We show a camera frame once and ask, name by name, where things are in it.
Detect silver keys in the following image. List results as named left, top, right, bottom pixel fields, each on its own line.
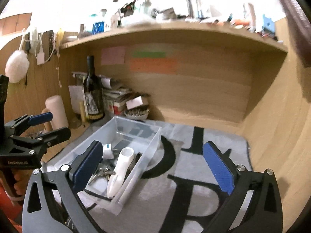
left=88, top=162, right=115, bottom=185

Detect white travel plug adapter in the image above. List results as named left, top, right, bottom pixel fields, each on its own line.
left=102, top=144, right=114, bottom=160

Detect clear plastic storage bin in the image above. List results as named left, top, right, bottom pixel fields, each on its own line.
left=48, top=117, right=161, bottom=215

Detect white handheld thermometer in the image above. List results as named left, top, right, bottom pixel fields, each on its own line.
left=107, top=147, right=135, bottom=198

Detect person's left hand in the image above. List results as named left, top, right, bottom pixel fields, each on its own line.
left=12, top=169, right=32, bottom=196

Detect beige insulated mug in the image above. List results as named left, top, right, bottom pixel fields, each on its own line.
left=42, top=95, right=69, bottom=132

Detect gold lip balm tube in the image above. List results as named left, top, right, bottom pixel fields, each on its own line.
left=79, top=101, right=86, bottom=123

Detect white handwritten note paper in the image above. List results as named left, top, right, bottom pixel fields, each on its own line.
left=69, top=85, right=84, bottom=114

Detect white fluffy pompom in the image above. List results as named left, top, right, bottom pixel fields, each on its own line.
left=5, top=50, right=30, bottom=84

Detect dark wine bottle elephant label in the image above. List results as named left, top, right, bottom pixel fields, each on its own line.
left=83, top=55, right=105, bottom=122

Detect stack of books and papers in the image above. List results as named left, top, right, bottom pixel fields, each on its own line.
left=72, top=72, right=134, bottom=115

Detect grey mat with black letters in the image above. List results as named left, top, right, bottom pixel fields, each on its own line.
left=47, top=118, right=252, bottom=232

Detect bowl of beads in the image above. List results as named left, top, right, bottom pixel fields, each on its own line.
left=124, top=108, right=150, bottom=120

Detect small white cardboard box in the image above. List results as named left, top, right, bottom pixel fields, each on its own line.
left=126, top=96, right=149, bottom=110

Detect pink sticky note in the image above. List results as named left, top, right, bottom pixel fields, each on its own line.
left=101, top=46, right=126, bottom=66

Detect orange sticky note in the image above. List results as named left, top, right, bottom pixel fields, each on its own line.
left=129, top=58, right=178, bottom=75

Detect green sticky note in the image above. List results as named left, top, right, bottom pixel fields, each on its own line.
left=132, top=51, right=166, bottom=58

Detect wooden shelf with clutter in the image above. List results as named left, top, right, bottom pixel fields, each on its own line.
left=59, top=0, right=289, bottom=54

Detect white charger with cable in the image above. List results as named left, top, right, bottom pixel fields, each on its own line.
left=31, top=28, right=63, bottom=88

